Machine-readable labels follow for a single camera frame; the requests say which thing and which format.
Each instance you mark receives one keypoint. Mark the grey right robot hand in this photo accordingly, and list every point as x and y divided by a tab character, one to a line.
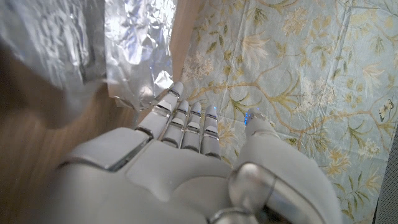
161	174

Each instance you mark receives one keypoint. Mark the aluminum foil sheet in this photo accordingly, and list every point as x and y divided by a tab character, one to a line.
136	46

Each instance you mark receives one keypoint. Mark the floral printed backdrop cloth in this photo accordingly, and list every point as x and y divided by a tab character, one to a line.
295	62

